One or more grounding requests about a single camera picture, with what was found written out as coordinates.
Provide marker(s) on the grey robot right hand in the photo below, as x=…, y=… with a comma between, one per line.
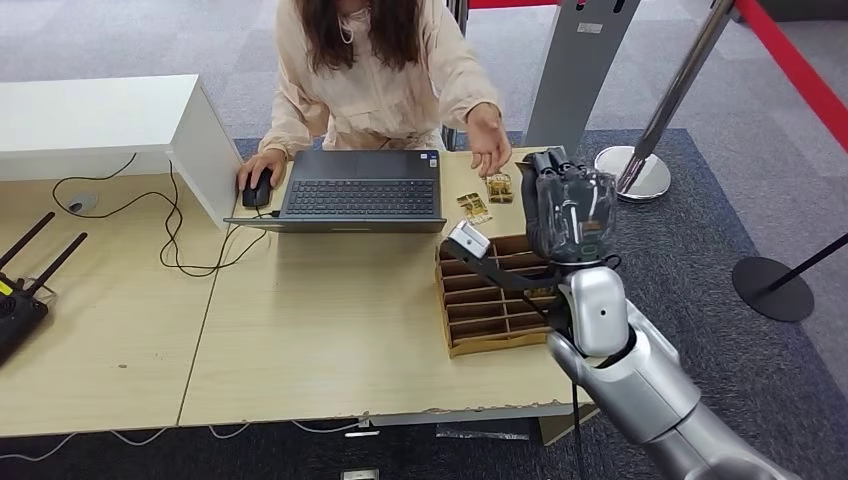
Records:
x=570, y=212

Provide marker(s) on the person's left hand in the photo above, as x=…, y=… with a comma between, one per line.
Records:
x=489, y=136

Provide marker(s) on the person's right hand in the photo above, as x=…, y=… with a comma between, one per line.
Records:
x=262, y=162

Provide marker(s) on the black computer mouse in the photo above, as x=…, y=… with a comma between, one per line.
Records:
x=257, y=192

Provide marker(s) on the gold patterned card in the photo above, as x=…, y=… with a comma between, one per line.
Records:
x=474, y=208
x=500, y=189

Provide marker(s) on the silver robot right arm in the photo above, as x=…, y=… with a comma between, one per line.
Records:
x=636, y=384

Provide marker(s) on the gold room key card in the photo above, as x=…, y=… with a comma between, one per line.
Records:
x=542, y=292

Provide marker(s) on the person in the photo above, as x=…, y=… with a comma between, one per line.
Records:
x=371, y=93

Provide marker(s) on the grey kiosk stand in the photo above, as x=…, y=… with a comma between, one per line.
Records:
x=570, y=79

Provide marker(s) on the dark grey laptop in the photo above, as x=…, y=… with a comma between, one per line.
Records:
x=361, y=192

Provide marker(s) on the red barrier belt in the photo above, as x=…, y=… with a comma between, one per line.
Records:
x=510, y=3
x=795, y=73

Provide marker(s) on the brown cardboard slot organizer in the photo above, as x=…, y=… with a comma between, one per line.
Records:
x=477, y=311

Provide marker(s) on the white desk shelf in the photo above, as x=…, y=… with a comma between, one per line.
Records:
x=99, y=119

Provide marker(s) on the small grey round device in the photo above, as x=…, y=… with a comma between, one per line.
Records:
x=83, y=203

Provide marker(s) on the black stanchion with round base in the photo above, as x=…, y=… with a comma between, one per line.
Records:
x=772, y=291

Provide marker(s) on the dark grey floor mat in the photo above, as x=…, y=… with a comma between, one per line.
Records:
x=742, y=371

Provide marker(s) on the black router with antennas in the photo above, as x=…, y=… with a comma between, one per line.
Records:
x=20, y=318

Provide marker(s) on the chrome stanchion post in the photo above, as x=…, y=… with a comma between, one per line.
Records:
x=639, y=175

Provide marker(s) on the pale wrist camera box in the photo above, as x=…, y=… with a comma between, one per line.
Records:
x=469, y=240

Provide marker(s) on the grey metal table rail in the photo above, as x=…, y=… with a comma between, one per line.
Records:
x=464, y=416

